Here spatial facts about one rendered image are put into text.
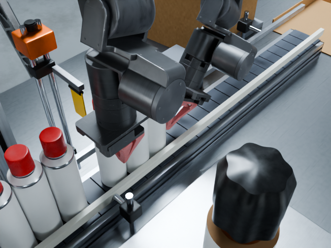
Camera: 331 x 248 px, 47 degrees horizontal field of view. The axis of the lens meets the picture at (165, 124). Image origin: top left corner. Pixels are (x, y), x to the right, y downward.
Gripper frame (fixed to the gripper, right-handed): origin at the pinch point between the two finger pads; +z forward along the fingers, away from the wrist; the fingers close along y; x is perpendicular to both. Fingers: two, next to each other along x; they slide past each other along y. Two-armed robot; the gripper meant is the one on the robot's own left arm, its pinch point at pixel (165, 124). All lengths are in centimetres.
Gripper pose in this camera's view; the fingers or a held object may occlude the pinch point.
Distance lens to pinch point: 77.1
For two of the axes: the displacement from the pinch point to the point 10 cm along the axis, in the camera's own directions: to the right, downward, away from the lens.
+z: -4.2, 8.8, 2.4
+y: 7.1, 4.8, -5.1
